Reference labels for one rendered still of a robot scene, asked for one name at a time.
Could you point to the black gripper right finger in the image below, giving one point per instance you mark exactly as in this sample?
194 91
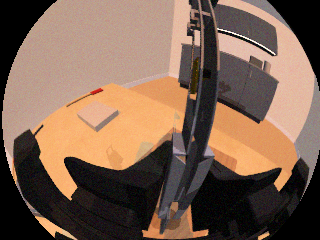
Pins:
222 190

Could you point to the pale pink flat rectangular slab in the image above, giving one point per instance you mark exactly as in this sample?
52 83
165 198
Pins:
96 115

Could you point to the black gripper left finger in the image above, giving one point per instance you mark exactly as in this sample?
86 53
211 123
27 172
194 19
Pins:
137 187

